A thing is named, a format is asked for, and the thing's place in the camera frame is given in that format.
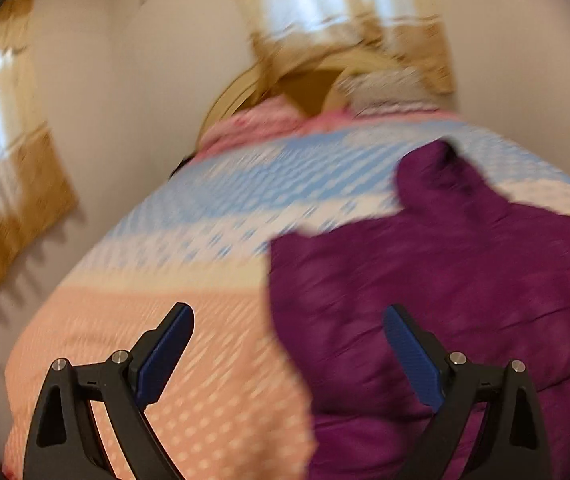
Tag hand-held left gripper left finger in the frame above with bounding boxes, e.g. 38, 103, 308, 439
22, 302, 196, 480

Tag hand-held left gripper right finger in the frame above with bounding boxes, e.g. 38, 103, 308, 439
383, 304, 552, 480

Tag purple puffer jacket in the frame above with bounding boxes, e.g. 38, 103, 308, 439
269, 139, 570, 480

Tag bed with patterned cover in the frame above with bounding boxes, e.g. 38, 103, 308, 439
2, 115, 570, 480

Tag yellow patterned window curtain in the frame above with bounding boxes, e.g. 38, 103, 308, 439
215, 0, 456, 96
0, 0, 78, 316

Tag pink floral quilt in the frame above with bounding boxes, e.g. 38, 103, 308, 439
197, 96, 356, 158

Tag grey patterned pillow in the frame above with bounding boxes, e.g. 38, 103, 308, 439
337, 69, 441, 113

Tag round wooden headboard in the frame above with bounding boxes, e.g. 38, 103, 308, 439
197, 52, 416, 146

